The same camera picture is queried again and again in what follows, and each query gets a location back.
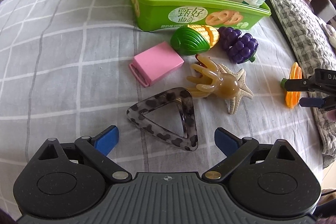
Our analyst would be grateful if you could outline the white starfish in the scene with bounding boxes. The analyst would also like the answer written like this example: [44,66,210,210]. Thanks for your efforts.
[218,64,253,115]

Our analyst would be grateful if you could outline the green plastic cookie box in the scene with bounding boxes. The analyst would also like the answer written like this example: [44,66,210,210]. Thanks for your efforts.
[131,0,271,31]

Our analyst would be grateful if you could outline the pink rectangular box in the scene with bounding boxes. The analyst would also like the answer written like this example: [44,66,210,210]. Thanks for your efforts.
[129,42,184,88]

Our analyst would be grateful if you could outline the beige octopus hair claw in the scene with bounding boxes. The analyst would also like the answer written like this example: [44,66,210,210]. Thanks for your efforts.
[187,54,239,100]

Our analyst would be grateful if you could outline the leopard triangle hair clip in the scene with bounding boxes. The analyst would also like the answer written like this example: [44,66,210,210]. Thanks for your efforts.
[126,87,198,151]

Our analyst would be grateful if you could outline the orange ribbed toy slice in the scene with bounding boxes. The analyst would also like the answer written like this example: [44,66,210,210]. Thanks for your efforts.
[280,62,302,109]

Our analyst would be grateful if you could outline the toy corn cob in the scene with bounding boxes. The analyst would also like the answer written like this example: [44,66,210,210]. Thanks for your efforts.
[170,24,219,56]

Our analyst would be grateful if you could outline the purple toy grapes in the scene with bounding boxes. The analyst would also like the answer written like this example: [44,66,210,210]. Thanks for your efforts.
[218,27,259,64]

